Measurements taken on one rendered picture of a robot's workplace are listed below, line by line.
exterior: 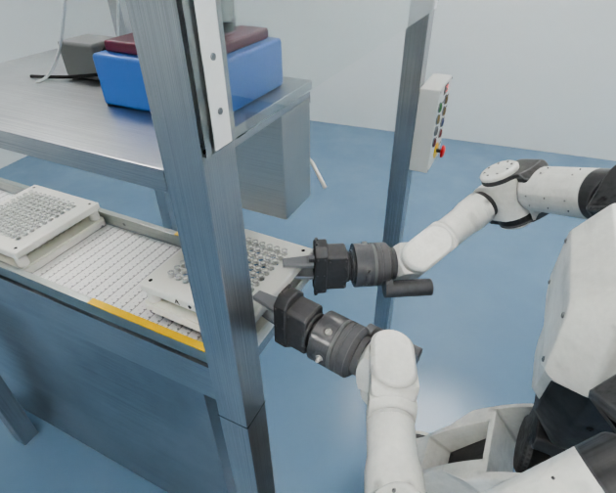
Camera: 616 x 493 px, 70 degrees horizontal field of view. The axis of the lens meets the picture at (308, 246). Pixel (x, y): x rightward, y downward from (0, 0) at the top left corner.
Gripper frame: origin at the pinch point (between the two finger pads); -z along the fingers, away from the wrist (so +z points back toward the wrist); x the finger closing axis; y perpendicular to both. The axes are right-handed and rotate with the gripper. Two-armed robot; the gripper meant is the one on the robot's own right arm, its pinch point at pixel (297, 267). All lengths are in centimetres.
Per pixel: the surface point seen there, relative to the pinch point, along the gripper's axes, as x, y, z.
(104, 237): 13, 31, -48
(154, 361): 18.4, -5.9, -30.0
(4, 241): 6, 22, -67
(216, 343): -5.7, -22.9, -13.8
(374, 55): 43, 328, 93
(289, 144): -24.3, 4.2, -1.2
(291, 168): -19.5, 4.5, -0.9
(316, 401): 105, 38, 11
